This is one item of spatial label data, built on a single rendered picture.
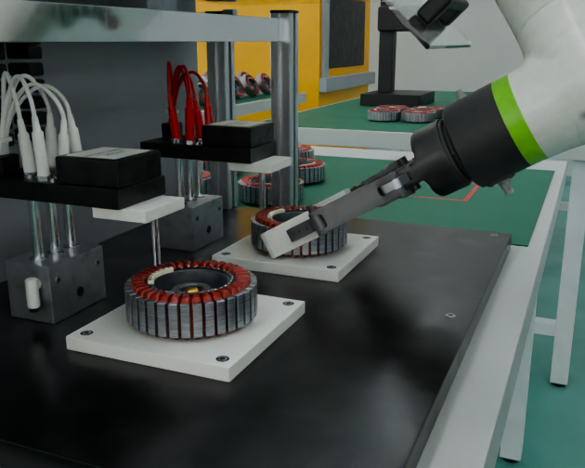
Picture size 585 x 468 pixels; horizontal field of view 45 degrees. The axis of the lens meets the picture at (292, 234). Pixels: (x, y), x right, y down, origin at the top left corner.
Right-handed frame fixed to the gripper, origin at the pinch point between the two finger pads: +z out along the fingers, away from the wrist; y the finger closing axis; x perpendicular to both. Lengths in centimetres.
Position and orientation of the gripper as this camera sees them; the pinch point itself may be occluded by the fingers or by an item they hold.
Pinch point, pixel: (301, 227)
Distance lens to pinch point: 81.9
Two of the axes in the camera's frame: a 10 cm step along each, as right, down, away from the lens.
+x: -4.6, -8.9, -0.4
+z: -8.0, 3.9, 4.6
